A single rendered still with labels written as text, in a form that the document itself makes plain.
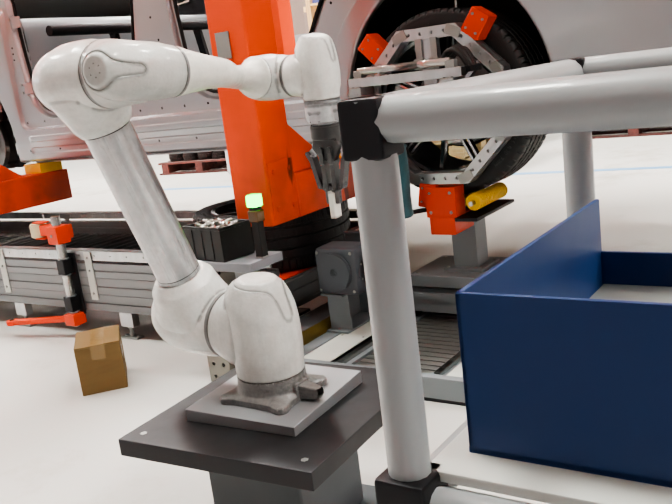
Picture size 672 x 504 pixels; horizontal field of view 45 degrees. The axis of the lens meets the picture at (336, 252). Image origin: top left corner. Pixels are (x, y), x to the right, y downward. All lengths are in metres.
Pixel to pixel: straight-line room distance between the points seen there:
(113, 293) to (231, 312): 1.89
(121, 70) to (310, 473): 0.81
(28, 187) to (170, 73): 2.97
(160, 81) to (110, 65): 0.10
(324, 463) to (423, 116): 1.20
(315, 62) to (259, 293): 0.57
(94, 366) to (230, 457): 1.43
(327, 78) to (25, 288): 2.48
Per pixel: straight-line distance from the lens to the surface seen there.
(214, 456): 1.68
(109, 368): 3.03
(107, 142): 1.69
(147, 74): 1.53
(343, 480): 1.92
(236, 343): 1.76
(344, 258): 2.84
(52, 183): 4.56
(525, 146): 2.86
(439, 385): 2.49
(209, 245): 2.71
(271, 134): 2.79
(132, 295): 3.51
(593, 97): 0.41
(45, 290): 3.98
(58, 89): 1.66
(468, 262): 3.08
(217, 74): 1.68
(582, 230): 0.74
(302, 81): 1.96
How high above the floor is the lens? 1.02
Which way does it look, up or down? 13 degrees down
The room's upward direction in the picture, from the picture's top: 7 degrees counter-clockwise
